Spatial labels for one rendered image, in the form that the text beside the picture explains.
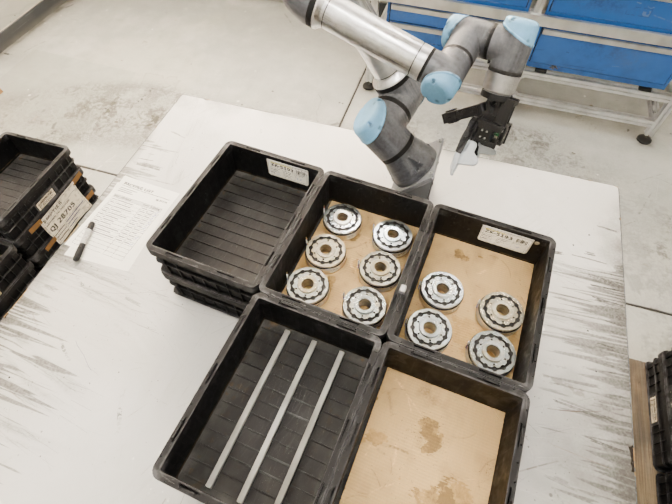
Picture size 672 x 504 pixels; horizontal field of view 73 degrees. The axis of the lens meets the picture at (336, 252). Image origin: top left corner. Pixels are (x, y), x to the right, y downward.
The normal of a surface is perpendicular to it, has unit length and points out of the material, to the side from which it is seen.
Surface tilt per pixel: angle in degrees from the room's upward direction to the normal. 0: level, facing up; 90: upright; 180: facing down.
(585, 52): 90
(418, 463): 0
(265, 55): 0
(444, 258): 0
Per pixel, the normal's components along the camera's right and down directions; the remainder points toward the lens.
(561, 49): -0.29, 0.79
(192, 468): 0.00, -0.56
